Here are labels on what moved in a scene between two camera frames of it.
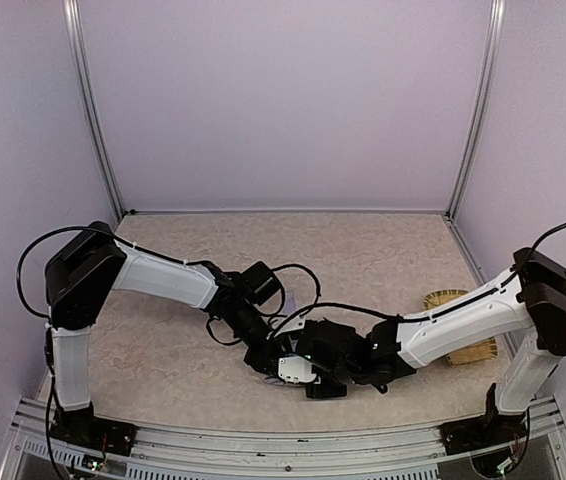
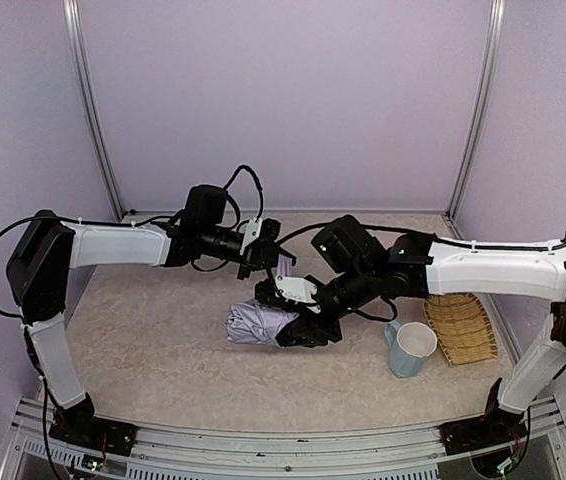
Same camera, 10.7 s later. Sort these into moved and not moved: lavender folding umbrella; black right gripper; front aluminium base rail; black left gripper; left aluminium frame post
Moved: black right gripper; lavender folding umbrella; black left gripper
Not moved: front aluminium base rail; left aluminium frame post
